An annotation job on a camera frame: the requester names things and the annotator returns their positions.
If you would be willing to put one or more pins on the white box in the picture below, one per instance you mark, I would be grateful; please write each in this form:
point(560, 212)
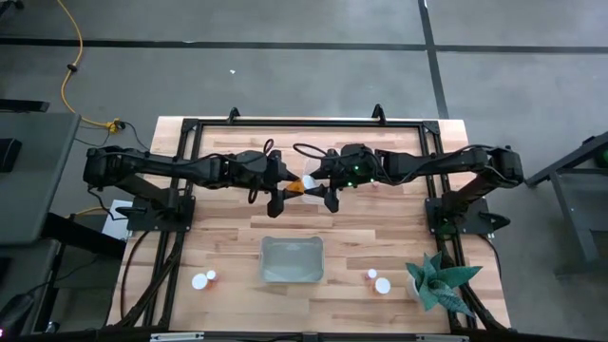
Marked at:
point(114, 227)

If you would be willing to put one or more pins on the large orange bottle white cap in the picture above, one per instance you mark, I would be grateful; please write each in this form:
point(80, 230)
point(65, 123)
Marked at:
point(297, 186)

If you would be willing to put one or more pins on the grey desk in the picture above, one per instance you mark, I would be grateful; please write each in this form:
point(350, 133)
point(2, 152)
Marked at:
point(38, 180)

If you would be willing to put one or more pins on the black frame clamp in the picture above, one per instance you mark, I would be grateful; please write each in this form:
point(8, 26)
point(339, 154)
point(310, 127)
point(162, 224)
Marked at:
point(233, 115)
point(378, 114)

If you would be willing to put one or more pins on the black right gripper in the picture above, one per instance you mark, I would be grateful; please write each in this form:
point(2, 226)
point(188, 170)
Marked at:
point(351, 173)

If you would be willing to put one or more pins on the black device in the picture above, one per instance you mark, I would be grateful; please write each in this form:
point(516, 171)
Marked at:
point(9, 154)

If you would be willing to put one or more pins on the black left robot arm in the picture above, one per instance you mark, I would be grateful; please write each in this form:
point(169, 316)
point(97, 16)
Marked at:
point(142, 164)

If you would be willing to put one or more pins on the small orange bottle white cap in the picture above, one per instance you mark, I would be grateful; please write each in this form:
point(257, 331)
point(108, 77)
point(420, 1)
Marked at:
point(372, 273)

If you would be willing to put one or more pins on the green succulent plant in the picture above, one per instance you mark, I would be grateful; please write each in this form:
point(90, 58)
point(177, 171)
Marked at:
point(439, 285)

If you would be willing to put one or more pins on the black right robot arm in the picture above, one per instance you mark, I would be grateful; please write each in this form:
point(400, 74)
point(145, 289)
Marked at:
point(451, 161)

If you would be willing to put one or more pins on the grey metal stand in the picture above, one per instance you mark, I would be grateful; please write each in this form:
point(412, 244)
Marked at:
point(570, 209)

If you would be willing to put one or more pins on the black desk beam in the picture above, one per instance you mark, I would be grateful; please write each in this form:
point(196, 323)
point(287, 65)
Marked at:
point(85, 237)

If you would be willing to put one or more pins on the black aluminium table frame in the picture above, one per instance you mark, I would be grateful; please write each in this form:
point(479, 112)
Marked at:
point(309, 123)

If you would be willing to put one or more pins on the silver bracket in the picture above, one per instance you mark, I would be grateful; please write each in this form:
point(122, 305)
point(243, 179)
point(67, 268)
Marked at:
point(442, 338)
point(178, 337)

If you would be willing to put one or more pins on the white plastic bin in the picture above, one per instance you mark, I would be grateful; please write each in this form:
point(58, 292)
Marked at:
point(292, 259)

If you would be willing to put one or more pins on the white plant pot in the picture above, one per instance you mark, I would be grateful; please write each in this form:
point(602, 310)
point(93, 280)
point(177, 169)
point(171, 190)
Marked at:
point(412, 287)

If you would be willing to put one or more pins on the black bar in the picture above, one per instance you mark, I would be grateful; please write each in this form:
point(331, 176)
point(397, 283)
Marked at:
point(24, 105)

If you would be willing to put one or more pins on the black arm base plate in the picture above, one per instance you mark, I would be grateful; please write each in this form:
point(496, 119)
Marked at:
point(161, 218)
point(468, 223)

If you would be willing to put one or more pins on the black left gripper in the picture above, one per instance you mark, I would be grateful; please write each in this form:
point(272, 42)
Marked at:
point(275, 173)

